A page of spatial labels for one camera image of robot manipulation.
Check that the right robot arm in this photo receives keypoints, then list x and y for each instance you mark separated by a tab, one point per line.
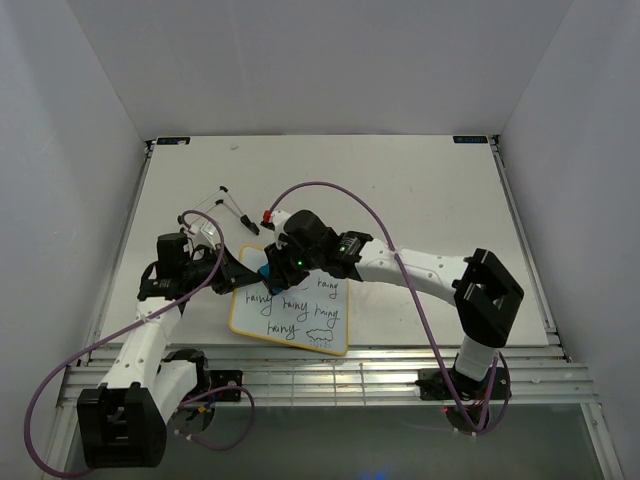
485	294

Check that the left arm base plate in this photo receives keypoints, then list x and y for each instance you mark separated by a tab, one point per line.
223	378

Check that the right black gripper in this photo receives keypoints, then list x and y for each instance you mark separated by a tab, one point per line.
280	276

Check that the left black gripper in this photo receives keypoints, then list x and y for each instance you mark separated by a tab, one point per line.
234	273

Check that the right blue table label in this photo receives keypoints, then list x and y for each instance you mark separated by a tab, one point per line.
470	139

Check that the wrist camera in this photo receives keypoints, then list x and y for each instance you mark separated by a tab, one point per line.
205	235
275	221

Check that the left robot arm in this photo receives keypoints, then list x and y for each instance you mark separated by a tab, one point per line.
123	421

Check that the yellow framed whiteboard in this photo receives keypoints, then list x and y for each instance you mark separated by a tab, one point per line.
313	315

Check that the blue whiteboard eraser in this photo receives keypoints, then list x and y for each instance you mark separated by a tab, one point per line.
265	272

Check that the aluminium rail frame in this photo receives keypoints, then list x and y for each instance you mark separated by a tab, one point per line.
379	376

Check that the left blue table label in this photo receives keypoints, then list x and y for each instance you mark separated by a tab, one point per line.
173	141

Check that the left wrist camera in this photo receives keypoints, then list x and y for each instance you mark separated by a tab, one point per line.
205	235

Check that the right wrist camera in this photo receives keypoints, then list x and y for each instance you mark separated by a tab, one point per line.
275	221

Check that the blue table label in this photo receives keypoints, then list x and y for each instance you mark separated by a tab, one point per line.
470	139
173	141

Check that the black wire whiteboard stand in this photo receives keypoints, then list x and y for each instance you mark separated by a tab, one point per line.
222	197

